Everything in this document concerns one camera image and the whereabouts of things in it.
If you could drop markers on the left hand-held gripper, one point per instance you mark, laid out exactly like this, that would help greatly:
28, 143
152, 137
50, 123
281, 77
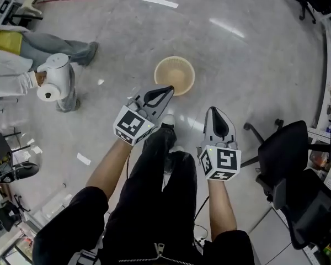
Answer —
132, 126

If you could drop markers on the person's left white shoe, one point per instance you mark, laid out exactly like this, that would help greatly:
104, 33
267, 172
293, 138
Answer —
168, 119

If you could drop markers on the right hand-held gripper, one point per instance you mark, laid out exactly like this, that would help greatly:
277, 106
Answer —
223, 161

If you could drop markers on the beige plastic mesh basket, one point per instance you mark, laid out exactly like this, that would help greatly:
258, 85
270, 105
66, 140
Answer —
175, 70

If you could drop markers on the black office chair with headrest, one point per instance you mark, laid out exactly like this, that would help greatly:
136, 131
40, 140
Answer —
289, 175

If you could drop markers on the cream stool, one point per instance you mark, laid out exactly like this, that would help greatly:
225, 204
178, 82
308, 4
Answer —
36, 0

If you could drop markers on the person's right forearm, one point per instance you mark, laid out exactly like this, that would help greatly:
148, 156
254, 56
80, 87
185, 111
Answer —
222, 208

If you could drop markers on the person's right white shoe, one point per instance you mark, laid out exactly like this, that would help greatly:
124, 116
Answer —
177, 149

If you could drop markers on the yellow cushion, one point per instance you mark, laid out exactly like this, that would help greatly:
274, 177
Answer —
4, 41

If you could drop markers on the black metal stand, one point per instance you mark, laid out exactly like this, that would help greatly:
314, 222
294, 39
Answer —
22, 17

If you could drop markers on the person's black trousers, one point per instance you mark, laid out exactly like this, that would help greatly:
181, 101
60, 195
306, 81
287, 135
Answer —
160, 192

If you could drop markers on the person's left forearm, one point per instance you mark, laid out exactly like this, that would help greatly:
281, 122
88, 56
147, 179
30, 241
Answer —
110, 170

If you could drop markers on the white frame table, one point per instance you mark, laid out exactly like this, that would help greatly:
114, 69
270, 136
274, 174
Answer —
49, 203

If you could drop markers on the person's white shoe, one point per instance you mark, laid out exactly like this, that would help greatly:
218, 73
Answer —
177, 149
168, 119

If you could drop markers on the person's black jacket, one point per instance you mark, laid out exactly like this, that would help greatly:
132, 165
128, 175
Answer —
66, 225

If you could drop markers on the black folding chair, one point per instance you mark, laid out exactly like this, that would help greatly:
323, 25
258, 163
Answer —
0, 143

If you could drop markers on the white kettle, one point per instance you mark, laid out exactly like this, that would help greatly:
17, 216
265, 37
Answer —
58, 65

